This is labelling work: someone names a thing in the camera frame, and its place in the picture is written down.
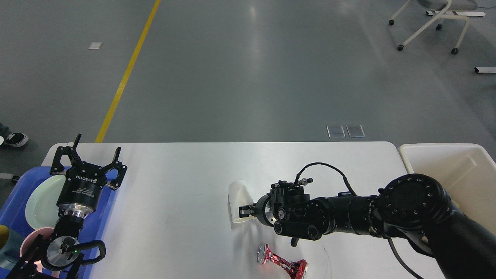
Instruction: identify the dark teal mug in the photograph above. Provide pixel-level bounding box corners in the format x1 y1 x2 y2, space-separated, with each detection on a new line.
0 225 25 270

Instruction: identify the crushed red can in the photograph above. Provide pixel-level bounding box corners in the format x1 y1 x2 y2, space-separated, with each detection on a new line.
256 243 308 279

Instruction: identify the white office chair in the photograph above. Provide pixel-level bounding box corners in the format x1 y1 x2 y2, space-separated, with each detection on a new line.
397 0 478 55

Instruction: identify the pink mug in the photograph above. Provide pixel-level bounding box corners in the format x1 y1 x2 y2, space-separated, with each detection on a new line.
19 227 54 272

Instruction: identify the beige plastic bin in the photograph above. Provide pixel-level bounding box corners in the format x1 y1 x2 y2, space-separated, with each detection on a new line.
398 143 496 233

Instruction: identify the white chair base left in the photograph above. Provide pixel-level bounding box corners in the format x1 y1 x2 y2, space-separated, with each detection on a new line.
0 173 20 184

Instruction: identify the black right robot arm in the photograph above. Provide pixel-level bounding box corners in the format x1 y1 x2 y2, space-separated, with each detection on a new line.
229 170 496 279

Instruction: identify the floor outlet cover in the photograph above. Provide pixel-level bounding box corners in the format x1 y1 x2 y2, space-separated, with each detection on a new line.
326 125 346 138
346 125 366 138

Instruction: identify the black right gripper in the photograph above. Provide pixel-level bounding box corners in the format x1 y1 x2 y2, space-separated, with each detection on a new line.
238 195 277 227

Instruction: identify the white table foot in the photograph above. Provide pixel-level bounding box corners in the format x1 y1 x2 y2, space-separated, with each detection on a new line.
474 66 496 74

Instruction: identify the light green plate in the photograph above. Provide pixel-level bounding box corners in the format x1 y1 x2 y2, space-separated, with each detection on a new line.
24 175 65 230

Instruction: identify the left floor outlet cover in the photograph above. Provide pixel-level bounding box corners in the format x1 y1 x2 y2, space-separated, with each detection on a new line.
326 125 346 138

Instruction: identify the right floor outlet cover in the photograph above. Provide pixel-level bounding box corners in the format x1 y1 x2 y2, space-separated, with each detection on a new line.
346 125 366 138

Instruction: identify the white paper cup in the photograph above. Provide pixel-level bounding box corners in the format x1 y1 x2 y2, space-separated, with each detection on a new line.
228 180 256 224

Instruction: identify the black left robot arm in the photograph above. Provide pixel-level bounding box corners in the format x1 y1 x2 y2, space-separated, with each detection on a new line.
7 134 128 279

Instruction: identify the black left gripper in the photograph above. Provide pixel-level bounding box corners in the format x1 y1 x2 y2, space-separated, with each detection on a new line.
50 134 127 215

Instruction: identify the person in jeans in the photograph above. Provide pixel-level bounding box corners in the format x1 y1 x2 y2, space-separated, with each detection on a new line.
0 123 29 148

